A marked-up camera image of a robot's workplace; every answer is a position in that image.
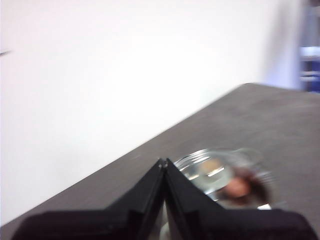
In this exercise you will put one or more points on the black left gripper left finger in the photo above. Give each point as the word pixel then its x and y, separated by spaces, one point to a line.
pixel 112 222

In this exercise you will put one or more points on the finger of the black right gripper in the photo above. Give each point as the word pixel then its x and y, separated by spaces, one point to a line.
pixel 261 186

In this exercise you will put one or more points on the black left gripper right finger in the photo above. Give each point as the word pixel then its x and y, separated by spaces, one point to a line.
pixel 212 222

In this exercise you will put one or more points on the brown egg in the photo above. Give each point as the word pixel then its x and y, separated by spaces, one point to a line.
pixel 235 187

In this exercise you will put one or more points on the pale green electric cooking pot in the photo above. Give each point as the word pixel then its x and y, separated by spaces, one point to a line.
pixel 200 172

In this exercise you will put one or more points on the blue metal frame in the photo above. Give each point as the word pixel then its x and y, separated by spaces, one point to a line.
pixel 311 67

